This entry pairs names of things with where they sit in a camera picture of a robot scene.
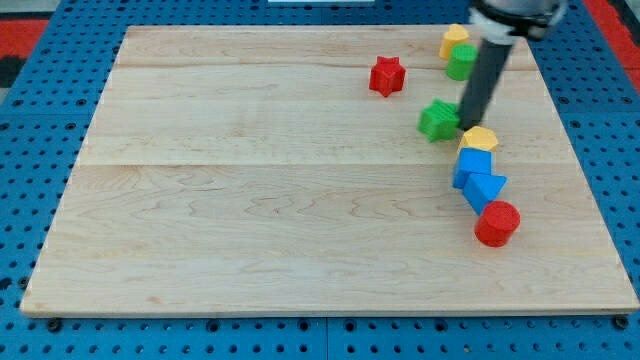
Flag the green cylinder block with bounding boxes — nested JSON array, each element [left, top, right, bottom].
[[446, 44, 478, 81]]

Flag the robot arm end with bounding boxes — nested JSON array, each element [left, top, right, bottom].
[[469, 0, 568, 45]]

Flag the red star block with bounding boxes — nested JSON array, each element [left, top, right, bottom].
[[369, 56, 406, 97]]

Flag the green star block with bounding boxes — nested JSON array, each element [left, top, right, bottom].
[[417, 98, 459, 142]]

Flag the blue cube block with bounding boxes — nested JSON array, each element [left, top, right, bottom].
[[452, 147, 493, 189]]

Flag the blue triangle block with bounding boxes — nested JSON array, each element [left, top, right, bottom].
[[462, 173, 507, 215]]

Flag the yellow hexagon block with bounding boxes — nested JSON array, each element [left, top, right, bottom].
[[458, 126, 499, 152]]

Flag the red cylinder block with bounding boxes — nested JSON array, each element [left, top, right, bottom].
[[474, 201, 521, 247]]

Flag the grey pusher rod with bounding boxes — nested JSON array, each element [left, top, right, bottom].
[[457, 39, 513, 131]]

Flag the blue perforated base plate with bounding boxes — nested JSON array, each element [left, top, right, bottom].
[[1, 0, 639, 359]]

